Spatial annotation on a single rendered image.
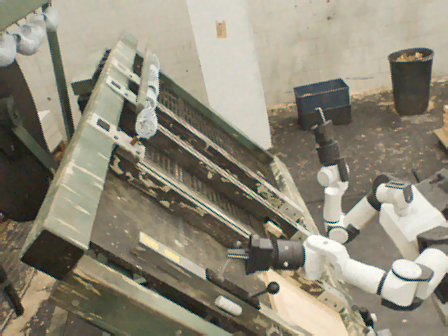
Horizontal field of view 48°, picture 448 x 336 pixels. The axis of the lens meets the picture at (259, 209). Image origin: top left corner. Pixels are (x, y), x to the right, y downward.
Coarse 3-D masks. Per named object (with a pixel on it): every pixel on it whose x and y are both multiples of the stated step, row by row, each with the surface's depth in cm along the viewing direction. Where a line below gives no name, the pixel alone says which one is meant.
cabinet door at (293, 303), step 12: (264, 276) 182; (276, 276) 186; (288, 288) 186; (276, 300) 170; (288, 300) 178; (300, 300) 186; (312, 300) 194; (288, 312) 170; (300, 312) 177; (312, 312) 185; (324, 312) 194; (336, 312) 202; (300, 324) 169; (312, 324) 177; (324, 324) 184; (336, 324) 192
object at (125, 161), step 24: (96, 120) 154; (144, 120) 157; (120, 144) 154; (120, 168) 159; (144, 168) 162; (144, 192) 165; (168, 192) 166; (192, 216) 172; (216, 216) 174; (240, 240) 180; (312, 288) 196
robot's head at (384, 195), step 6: (384, 186) 175; (378, 192) 175; (384, 192) 173; (390, 192) 171; (396, 192) 170; (378, 198) 176; (384, 198) 173; (390, 198) 172; (396, 198) 170; (396, 204) 173; (396, 210) 175; (402, 210) 174
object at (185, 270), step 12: (144, 252) 133; (156, 252) 134; (156, 264) 136; (168, 264) 137; (180, 264) 137; (192, 264) 142; (180, 276) 139; (192, 276) 140; (204, 276) 142; (204, 288) 142; (216, 288) 143; (240, 300) 147; (252, 312) 149; (264, 312) 151; (276, 312) 157; (264, 324) 152; (276, 324) 153; (288, 324) 157
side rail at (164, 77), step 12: (168, 84) 298; (180, 84) 305; (180, 96) 303; (192, 96) 304; (204, 108) 309; (216, 120) 314; (228, 132) 319; (240, 132) 322; (240, 144) 324; (252, 144) 325; (264, 156) 331
